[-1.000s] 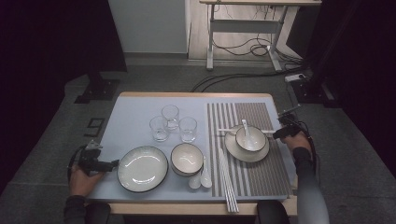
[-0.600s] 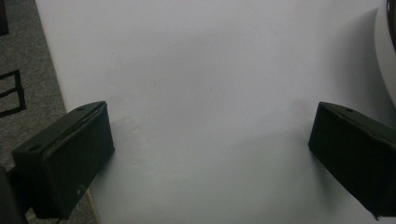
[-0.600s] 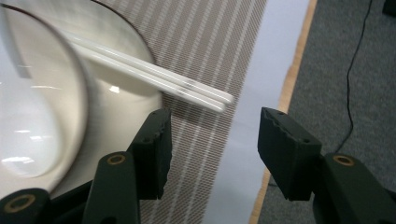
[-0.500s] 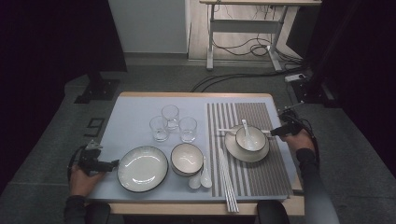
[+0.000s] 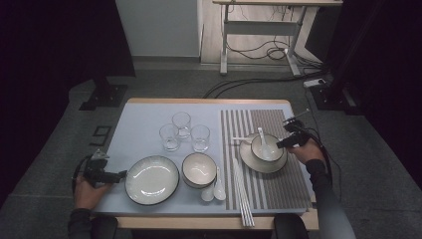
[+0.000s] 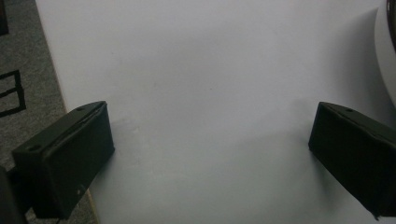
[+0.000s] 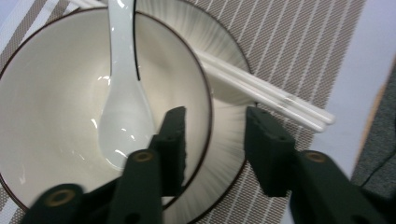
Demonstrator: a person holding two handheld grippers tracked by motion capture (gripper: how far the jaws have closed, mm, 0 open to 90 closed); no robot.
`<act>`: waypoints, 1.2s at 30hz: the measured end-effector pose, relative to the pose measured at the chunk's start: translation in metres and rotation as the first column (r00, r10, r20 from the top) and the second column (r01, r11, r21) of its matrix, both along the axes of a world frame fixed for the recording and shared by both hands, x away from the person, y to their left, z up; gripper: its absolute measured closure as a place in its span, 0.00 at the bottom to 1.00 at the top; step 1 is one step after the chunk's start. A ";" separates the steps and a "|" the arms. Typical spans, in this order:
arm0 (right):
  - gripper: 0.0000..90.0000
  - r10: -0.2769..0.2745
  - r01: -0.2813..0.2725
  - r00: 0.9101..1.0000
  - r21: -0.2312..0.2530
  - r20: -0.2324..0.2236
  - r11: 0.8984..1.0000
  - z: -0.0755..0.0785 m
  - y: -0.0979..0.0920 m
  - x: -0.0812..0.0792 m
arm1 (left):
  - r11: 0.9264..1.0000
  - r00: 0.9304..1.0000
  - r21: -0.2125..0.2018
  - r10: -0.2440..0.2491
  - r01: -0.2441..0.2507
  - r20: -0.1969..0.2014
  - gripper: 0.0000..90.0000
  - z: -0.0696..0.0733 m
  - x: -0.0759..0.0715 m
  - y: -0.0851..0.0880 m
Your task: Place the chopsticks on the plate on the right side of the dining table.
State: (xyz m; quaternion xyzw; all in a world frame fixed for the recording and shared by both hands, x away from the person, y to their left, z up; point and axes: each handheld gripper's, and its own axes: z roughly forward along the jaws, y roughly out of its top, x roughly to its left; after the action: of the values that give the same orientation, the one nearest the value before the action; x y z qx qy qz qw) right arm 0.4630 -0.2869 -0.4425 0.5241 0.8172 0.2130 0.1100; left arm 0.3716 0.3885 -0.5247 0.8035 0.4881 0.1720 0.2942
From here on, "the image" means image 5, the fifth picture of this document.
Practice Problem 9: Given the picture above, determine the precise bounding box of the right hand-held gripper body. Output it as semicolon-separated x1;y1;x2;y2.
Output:
283;109;313;148

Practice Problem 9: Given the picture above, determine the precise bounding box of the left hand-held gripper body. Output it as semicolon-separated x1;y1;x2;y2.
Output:
83;148;114;187

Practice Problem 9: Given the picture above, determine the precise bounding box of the white dark-rimmed plate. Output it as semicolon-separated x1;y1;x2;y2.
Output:
124;154;180;206
239;132;289;174

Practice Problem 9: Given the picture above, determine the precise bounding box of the bundle of white chopsticks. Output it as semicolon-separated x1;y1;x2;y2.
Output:
231;157;256;228

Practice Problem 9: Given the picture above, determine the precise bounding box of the person's right hand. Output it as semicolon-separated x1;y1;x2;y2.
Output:
287;138;326;164

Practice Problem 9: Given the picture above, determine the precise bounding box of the person's left hand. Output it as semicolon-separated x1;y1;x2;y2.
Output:
73;175;112;211

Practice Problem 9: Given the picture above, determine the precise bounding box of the black stand base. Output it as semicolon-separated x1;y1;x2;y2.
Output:
310;84;362;117
79;76;128;112

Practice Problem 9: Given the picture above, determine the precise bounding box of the brown striped woven placemat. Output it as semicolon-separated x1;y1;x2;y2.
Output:
220;109;313;211

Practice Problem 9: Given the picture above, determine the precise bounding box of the white power strip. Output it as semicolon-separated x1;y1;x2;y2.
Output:
303;77;327;90

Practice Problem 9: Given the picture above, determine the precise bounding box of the pale blue table cover sheet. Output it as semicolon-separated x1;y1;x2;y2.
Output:
94;102;317;217

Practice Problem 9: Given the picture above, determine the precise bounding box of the clear drinking glass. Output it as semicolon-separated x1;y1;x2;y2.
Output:
158;122;181;152
190;123;211;150
171;112;192;139

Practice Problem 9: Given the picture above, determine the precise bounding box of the wooden table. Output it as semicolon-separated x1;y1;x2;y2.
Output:
115;98;324;231

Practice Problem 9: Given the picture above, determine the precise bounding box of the dark curtain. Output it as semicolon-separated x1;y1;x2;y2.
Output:
305;0;422;192
0;0;136;208

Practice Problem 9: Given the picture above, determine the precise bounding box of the white cabinet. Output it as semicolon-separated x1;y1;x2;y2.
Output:
114;0;204;58

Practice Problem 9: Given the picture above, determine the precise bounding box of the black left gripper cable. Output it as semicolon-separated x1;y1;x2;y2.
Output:
71;154;93;192

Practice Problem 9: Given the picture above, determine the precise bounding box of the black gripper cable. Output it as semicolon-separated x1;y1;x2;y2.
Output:
303;127;334;187
71;154;93;192

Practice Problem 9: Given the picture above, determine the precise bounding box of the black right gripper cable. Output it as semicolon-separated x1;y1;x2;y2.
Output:
303;127;334;187

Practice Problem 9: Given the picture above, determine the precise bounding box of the thin black floor cable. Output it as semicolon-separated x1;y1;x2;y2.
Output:
304;89;343;209

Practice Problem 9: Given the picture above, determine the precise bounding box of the coiled black cable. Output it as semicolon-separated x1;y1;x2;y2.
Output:
227;39;293;62

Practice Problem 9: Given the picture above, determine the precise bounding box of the desk with white metal frame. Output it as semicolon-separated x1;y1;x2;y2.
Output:
212;0;343;78

